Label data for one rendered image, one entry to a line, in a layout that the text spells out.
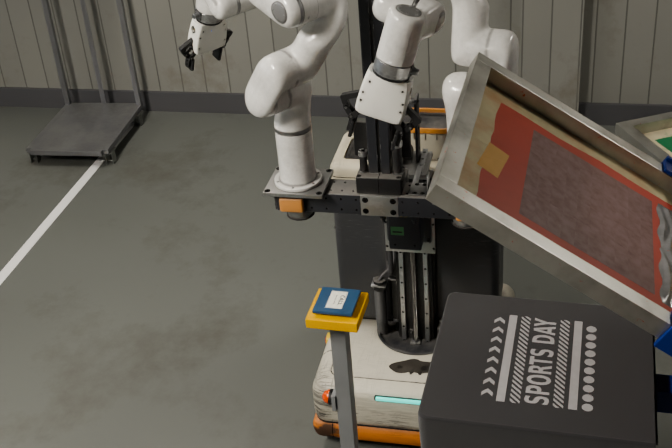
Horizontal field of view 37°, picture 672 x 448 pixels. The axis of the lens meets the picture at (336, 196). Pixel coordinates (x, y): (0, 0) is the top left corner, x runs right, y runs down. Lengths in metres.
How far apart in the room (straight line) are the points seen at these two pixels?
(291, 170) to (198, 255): 1.95
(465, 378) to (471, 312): 0.24
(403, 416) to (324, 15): 1.47
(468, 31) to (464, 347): 0.73
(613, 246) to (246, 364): 2.09
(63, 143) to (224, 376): 2.07
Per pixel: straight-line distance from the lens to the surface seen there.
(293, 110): 2.49
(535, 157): 2.08
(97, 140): 5.39
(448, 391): 2.21
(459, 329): 2.37
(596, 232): 2.00
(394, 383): 3.24
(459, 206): 1.74
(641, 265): 2.01
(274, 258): 4.36
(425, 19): 1.92
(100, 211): 4.93
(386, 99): 1.97
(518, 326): 2.39
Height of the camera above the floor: 2.43
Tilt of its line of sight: 31 degrees down
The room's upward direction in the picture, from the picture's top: 5 degrees counter-clockwise
